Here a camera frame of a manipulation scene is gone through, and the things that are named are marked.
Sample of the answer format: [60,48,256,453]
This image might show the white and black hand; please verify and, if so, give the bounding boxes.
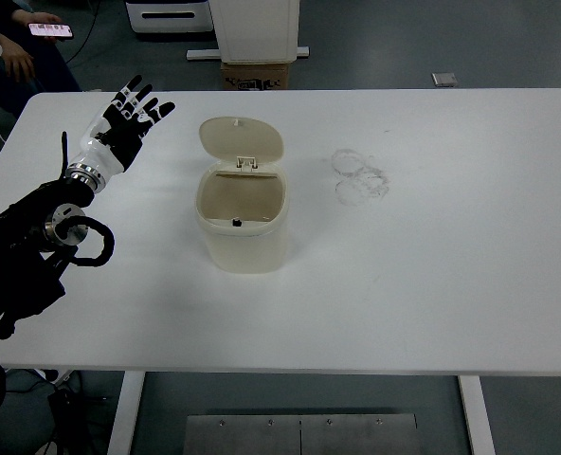
[69,74,176,174]

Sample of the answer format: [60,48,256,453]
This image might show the cream plastic trash bin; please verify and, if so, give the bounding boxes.
[194,117,291,275]

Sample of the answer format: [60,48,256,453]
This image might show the person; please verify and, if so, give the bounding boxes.
[0,0,82,116]

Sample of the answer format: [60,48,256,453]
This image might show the white machine base bar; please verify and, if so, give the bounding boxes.
[186,45,312,63]

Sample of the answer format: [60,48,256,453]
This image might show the smartphone with lit screen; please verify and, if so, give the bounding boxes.
[27,22,75,44]

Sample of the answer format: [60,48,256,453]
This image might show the white appliance with dark slot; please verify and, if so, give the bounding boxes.
[125,0,214,34]

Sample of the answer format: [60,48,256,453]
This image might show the brown cardboard box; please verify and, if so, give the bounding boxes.
[221,61,291,91]

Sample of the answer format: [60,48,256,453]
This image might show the white table leg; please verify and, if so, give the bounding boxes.
[107,372,147,455]
[457,375,498,455]

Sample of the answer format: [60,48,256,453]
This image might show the grey metal plate with screws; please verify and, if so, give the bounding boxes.
[185,413,420,455]

